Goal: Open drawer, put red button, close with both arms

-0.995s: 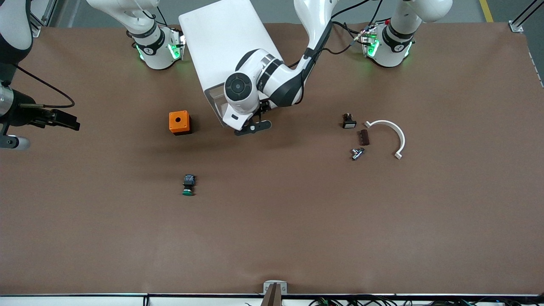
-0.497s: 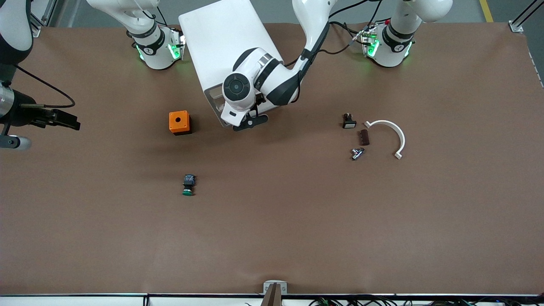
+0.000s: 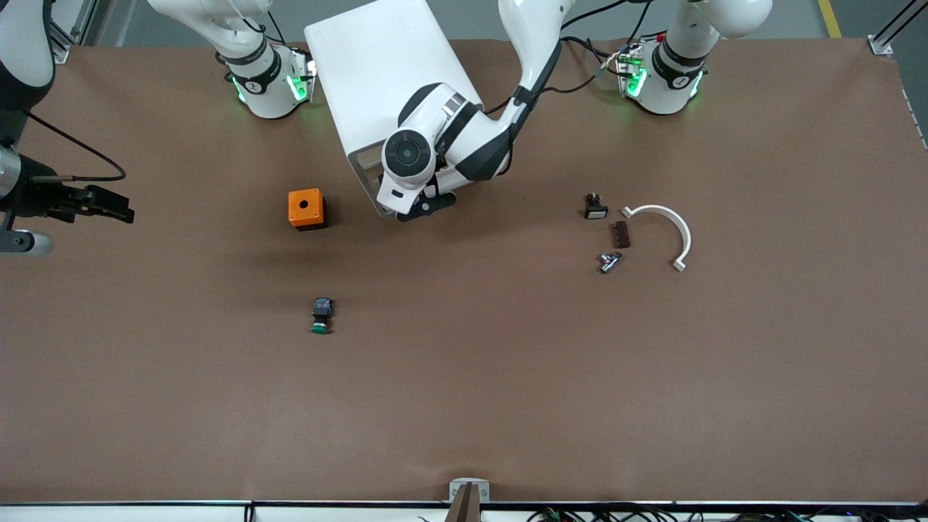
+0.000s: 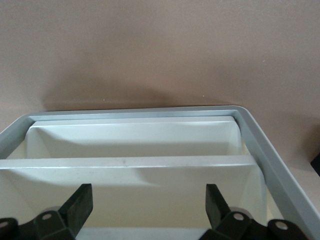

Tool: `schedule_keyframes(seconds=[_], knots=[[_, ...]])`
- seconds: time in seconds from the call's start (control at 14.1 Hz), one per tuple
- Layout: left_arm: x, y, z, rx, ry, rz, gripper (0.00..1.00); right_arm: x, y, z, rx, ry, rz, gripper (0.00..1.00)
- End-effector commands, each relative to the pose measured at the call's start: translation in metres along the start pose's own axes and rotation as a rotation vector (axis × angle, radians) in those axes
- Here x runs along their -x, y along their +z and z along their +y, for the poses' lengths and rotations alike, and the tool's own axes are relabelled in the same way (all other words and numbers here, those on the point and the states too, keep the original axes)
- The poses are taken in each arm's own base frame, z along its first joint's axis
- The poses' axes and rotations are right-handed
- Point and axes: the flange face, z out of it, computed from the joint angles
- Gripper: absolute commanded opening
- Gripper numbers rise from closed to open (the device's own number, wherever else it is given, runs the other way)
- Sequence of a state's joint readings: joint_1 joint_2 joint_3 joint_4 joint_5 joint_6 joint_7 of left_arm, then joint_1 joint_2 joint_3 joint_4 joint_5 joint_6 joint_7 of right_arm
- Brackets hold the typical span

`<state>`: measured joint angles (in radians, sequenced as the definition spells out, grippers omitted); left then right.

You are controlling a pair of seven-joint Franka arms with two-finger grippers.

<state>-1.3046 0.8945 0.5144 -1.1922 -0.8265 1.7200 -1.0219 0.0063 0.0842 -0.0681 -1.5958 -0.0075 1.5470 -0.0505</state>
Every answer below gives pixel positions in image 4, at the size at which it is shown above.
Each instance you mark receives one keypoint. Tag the orange button enclosure box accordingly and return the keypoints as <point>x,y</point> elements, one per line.
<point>317,162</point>

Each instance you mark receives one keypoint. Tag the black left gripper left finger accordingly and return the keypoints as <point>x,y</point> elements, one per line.
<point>77,207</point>

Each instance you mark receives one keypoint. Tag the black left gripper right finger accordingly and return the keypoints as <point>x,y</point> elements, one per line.
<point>217,207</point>

